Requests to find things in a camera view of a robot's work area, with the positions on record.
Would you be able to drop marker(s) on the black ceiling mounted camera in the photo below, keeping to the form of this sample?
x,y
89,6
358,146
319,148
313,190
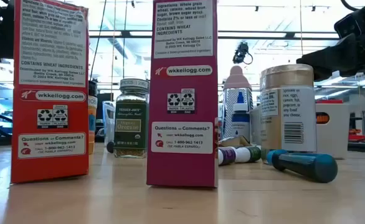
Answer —
x,y
241,53

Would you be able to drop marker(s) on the red storage box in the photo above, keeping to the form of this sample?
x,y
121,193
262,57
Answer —
x,y
329,101

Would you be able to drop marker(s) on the green label small dropper bottle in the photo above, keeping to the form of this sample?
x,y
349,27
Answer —
x,y
249,154

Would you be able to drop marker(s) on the gold lid seasoning jar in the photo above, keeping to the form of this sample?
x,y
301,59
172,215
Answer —
x,y
297,124

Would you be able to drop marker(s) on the blue cap colouring bottle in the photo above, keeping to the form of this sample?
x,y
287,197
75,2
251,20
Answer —
x,y
241,124

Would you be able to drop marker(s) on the green lid oregano jar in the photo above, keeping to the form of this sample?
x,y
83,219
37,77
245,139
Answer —
x,y
131,130

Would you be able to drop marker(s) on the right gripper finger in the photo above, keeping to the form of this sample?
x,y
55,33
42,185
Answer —
x,y
341,56

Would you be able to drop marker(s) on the red Froot Loops cereal box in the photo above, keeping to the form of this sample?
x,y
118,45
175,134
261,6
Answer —
x,y
50,118

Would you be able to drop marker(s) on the dark blue tube teal ends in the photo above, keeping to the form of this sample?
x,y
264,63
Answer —
x,y
304,165

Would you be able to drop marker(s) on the magenta Raisin Bran cereal box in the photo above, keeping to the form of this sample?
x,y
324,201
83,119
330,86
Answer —
x,y
182,168

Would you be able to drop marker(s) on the gray plastic bin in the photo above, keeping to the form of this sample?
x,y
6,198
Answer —
x,y
332,137

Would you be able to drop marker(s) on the orange spice jar black lid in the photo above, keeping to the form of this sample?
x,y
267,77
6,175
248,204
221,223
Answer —
x,y
92,124

